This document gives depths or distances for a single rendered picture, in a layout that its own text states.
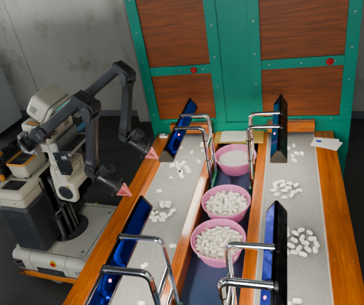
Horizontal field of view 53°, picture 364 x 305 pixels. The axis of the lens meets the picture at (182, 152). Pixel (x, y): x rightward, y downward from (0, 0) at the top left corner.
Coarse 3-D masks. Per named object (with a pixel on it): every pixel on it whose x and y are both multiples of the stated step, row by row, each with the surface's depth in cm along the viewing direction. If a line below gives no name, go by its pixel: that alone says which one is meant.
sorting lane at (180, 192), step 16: (192, 144) 258; (176, 160) 243; (192, 160) 240; (160, 176) 231; (176, 176) 228; (192, 176) 226; (160, 192) 217; (176, 192) 214; (192, 192) 212; (160, 208) 205; (176, 208) 202; (160, 224) 194; (176, 224) 192; (176, 240) 182; (144, 256) 176; (160, 256) 175; (160, 272) 167; (128, 288) 162; (144, 288) 161; (112, 304) 156; (128, 304) 155
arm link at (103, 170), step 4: (104, 164) 190; (108, 164) 192; (100, 168) 191; (104, 168) 190; (108, 168) 190; (112, 168) 191; (88, 172) 193; (96, 172) 193; (100, 172) 193; (104, 172) 191; (108, 172) 190; (112, 172) 191; (88, 176) 194; (92, 176) 193; (96, 176) 197; (104, 176) 192; (108, 176) 192
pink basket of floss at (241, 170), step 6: (234, 144) 244; (240, 144) 243; (222, 150) 243; (234, 150) 245; (240, 150) 244; (246, 150) 241; (216, 156) 238; (222, 168) 231; (228, 168) 226; (234, 168) 224; (240, 168) 224; (246, 168) 226; (228, 174) 231; (234, 174) 229; (240, 174) 229
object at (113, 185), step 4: (108, 180) 195; (112, 180) 195; (116, 180) 197; (120, 180) 198; (108, 184) 195; (112, 184) 195; (116, 184) 195; (112, 188) 196; (116, 188) 192; (112, 192) 194
